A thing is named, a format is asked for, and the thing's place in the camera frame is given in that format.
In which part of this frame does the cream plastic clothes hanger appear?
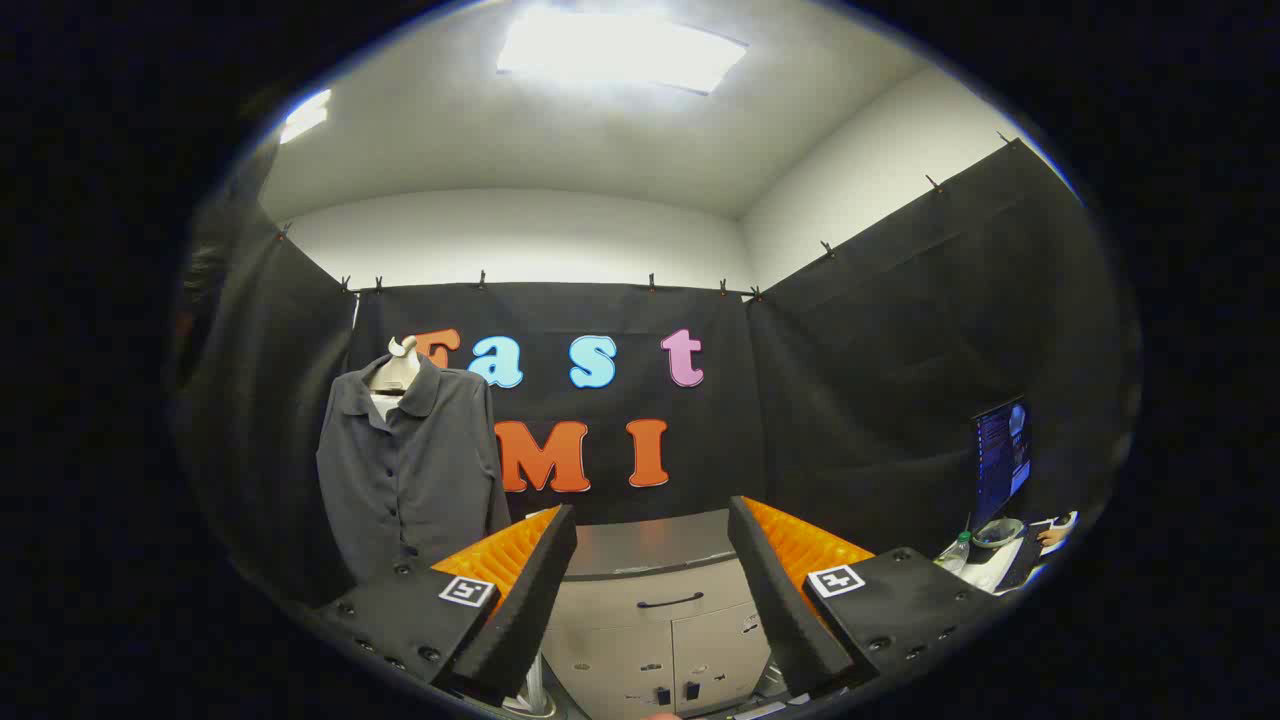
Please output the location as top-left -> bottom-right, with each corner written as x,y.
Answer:
366,335 -> 423,396

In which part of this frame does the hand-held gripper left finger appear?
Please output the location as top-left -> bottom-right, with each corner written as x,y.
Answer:
312,503 -> 579,707

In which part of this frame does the grey cabinet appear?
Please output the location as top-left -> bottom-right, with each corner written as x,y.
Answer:
540,510 -> 776,720

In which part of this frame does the row of black clips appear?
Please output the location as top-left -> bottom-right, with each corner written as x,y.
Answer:
275,130 -> 1016,303

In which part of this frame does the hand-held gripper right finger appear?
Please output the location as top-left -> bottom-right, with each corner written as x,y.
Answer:
727,495 -> 1003,699

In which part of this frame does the black keyboard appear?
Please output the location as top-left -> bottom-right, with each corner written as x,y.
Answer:
995,520 -> 1051,593

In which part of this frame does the computer monitor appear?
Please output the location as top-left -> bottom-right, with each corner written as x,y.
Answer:
972,396 -> 1033,531

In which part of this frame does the dark grey button shirt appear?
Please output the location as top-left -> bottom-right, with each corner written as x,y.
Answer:
316,352 -> 513,586

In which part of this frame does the small ceiling light panel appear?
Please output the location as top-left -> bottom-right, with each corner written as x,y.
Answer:
280,88 -> 333,144

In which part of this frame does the large ceiling light panel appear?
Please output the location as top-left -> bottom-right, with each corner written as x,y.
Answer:
497,10 -> 749,96

